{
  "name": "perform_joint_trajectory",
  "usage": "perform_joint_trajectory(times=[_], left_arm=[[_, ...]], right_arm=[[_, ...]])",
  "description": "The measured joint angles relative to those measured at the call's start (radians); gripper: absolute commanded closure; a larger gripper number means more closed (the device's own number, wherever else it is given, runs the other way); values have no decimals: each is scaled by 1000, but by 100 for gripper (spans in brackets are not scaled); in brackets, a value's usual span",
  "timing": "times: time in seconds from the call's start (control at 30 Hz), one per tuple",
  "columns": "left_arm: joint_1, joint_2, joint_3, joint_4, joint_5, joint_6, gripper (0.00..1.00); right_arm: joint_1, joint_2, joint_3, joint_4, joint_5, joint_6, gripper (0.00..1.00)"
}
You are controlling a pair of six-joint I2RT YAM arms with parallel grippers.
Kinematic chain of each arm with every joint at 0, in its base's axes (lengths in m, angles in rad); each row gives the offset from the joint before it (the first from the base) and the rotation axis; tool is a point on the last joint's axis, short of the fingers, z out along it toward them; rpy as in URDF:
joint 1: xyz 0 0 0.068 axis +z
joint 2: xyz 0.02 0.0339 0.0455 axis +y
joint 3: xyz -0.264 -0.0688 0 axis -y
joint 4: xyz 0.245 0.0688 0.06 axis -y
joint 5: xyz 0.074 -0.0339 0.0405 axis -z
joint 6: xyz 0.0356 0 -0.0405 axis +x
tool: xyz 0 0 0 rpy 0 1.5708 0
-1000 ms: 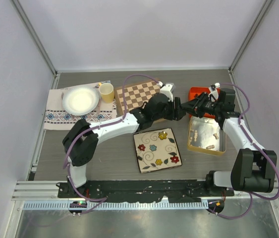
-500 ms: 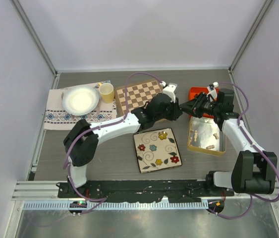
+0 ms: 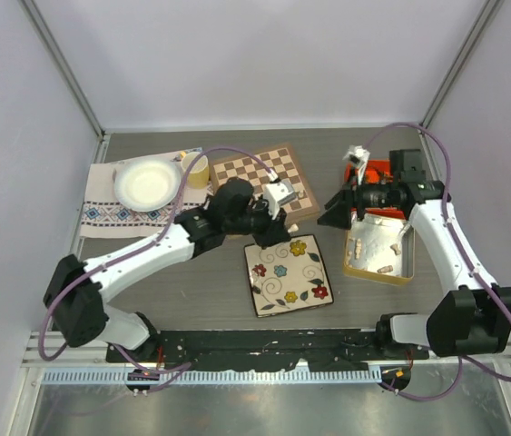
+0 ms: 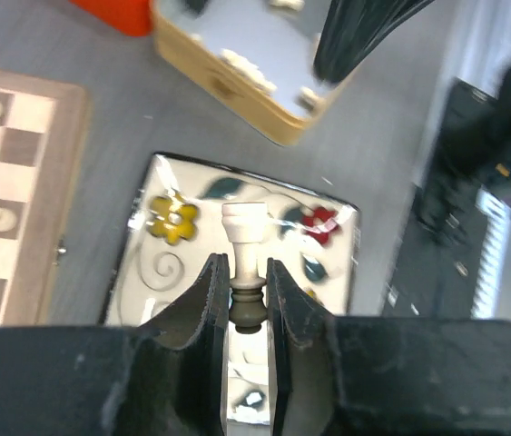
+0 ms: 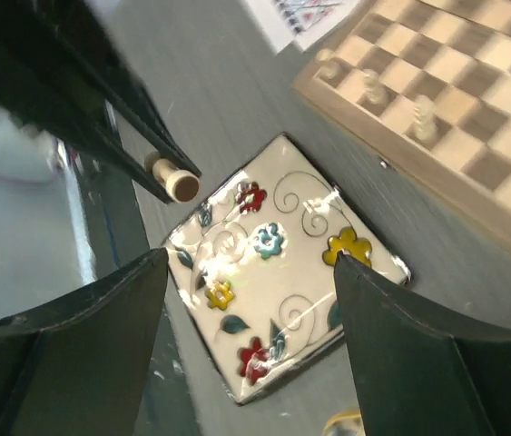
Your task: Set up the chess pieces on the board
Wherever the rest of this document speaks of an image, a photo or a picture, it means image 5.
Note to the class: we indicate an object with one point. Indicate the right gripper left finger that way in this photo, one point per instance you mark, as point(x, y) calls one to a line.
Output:
point(78, 364)

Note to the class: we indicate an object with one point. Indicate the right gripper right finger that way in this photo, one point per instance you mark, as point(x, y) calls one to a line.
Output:
point(420, 368)

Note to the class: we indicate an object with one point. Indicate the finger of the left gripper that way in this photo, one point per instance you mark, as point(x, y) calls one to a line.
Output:
point(26, 97)
point(65, 45)

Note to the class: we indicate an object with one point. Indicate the light pawn piece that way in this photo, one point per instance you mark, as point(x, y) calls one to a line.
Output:
point(181, 185)

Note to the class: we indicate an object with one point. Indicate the light rook piece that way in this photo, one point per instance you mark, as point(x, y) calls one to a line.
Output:
point(328, 65)

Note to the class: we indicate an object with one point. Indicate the light bishop piece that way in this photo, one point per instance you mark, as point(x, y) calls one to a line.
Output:
point(375, 92)

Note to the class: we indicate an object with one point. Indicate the light queen piece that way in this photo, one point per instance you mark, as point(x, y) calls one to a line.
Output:
point(424, 122)

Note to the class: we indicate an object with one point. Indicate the gold metal tin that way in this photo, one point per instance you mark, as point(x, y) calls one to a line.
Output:
point(345, 423)

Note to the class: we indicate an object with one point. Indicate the floral square plate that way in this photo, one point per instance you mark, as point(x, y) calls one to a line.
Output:
point(254, 264)

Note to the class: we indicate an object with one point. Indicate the wooden chessboard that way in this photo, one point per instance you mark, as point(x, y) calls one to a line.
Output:
point(458, 54)

